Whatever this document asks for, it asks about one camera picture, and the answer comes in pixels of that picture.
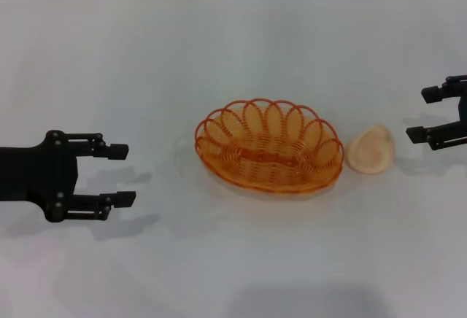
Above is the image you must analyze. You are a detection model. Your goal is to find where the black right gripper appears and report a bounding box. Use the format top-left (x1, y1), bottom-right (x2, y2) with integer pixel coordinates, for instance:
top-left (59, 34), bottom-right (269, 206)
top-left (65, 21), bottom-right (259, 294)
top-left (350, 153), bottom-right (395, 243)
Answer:
top-left (405, 74), bottom-right (467, 152)

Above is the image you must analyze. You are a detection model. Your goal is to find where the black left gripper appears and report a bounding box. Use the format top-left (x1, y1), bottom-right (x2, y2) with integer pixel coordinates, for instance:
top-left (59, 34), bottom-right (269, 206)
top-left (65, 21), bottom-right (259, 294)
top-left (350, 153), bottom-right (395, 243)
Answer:
top-left (0, 129), bottom-right (137, 223)

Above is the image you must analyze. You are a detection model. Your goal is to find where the cream hollow bread bun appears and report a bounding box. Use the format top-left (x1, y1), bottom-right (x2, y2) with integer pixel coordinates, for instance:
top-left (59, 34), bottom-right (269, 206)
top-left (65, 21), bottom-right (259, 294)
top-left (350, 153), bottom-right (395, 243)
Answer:
top-left (344, 124), bottom-right (396, 176)

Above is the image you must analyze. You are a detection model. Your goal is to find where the orange woven plastic basket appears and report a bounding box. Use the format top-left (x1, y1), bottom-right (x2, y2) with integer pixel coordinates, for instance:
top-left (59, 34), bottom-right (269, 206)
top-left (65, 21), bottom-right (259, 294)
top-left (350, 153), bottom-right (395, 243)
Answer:
top-left (193, 96), bottom-right (345, 196)

